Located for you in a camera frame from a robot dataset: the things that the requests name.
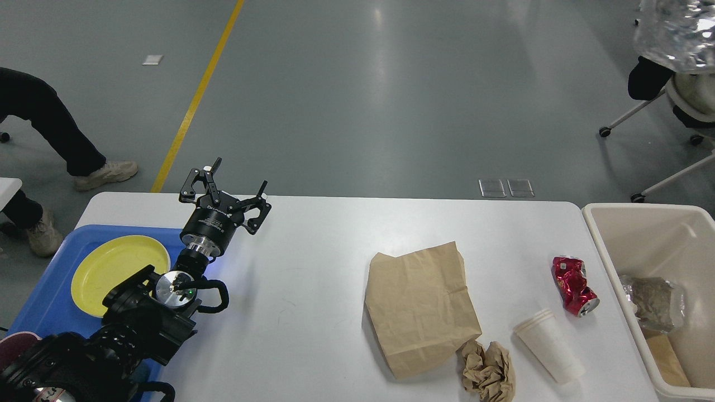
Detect yellow plate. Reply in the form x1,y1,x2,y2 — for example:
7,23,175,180
70,235,170,318

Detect white paper cup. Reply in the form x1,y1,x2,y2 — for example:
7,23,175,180
513,309,587,384

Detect aluminium foil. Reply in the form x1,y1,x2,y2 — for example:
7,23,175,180
633,1,714,74

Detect silver floor socket plates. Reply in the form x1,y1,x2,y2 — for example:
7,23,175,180
478,179,535,198

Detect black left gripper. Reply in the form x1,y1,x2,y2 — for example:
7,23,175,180
179,157,271,257

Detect pink mug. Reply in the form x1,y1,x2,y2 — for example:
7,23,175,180
1,331,42,371

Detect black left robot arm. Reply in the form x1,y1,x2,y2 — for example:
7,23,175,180
2,158,271,401

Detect crumpled brown paper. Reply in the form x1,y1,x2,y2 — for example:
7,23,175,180
459,339,516,401

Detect white side table corner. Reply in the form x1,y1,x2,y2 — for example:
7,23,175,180
0,176,22,209

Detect brown paper bag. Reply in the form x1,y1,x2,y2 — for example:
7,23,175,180
365,242,483,381

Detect red snack wrapper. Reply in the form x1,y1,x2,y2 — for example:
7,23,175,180
551,255,600,318

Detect foil wrapped trash in bin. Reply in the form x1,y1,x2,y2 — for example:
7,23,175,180
619,275,686,335

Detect brown cardboard piece in bin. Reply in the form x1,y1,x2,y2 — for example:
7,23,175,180
642,330,691,387

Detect blue plastic tray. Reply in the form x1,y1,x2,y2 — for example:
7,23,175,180
6,224,193,402

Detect cream plastic bin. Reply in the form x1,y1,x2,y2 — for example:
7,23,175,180
583,203,714,401

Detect person in black trousers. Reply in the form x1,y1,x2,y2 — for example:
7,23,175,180
1,67,139,257

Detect white office chair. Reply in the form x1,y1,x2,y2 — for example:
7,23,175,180
598,73,714,203

